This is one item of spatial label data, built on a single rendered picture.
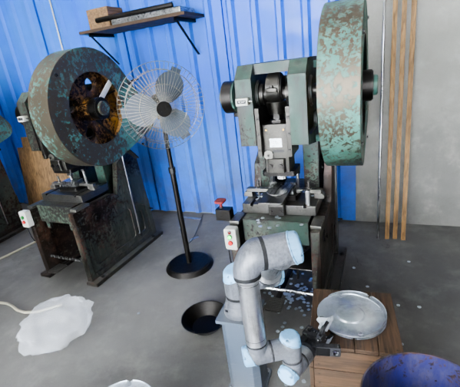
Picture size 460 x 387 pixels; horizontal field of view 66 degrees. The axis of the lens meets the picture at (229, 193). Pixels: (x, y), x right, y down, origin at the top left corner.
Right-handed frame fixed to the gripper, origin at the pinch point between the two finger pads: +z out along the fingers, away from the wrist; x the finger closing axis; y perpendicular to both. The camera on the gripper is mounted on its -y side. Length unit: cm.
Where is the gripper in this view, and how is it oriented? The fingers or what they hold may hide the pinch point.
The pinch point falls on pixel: (332, 325)
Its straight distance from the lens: 169.5
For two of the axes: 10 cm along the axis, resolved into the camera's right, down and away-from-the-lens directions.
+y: -7.5, -1.4, 6.4
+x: 0.9, 9.4, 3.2
